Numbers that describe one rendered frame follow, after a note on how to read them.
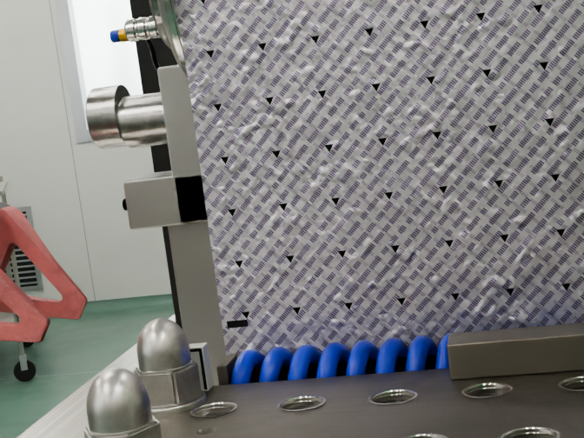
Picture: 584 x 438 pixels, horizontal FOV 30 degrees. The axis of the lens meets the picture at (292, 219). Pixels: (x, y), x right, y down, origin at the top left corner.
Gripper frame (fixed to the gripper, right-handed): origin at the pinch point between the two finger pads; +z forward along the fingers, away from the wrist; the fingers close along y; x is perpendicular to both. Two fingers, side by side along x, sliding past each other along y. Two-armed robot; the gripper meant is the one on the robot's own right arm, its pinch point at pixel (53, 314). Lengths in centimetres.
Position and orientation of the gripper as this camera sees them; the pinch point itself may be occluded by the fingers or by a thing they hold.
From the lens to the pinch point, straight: 65.9
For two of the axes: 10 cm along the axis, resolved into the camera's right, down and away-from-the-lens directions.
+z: 9.0, 4.3, -1.0
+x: 4.0, -8.9, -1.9
